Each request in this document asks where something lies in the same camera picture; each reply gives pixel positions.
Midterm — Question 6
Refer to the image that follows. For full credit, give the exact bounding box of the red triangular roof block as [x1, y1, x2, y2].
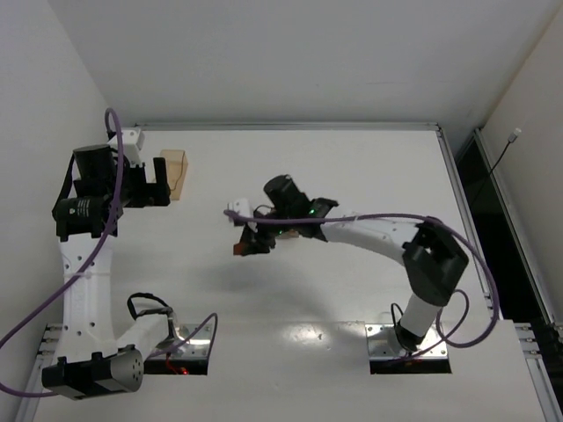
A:
[233, 240, 250, 257]

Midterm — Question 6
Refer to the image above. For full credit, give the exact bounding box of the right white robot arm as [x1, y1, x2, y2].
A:
[227, 175, 469, 353]

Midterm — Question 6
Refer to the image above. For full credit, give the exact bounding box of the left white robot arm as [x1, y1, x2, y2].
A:
[41, 144, 173, 400]

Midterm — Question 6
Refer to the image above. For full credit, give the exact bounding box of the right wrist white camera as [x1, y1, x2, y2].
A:
[227, 198, 257, 231]

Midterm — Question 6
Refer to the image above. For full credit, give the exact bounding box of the wrist white camera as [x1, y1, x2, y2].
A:
[227, 198, 257, 231]
[121, 127, 145, 167]

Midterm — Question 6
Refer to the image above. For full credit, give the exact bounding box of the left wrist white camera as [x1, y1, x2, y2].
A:
[121, 127, 145, 167]

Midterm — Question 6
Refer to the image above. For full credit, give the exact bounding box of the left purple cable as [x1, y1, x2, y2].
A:
[0, 107, 219, 397]

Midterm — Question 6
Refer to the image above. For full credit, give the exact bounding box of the purple cable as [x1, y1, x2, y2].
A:
[223, 209, 501, 366]
[0, 107, 219, 397]

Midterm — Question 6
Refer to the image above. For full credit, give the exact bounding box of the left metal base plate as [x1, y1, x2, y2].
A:
[149, 323, 215, 360]

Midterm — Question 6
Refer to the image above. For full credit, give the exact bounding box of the metal base plate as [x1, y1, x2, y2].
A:
[365, 324, 448, 361]
[149, 323, 215, 360]

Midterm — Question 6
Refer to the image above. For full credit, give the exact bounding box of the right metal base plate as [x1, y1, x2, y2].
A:
[365, 324, 448, 361]

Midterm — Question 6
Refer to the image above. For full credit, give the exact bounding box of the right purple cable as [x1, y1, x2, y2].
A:
[223, 209, 501, 366]

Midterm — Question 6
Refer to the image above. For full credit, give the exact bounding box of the black wall cable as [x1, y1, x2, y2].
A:
[461, 127, 523, 216]

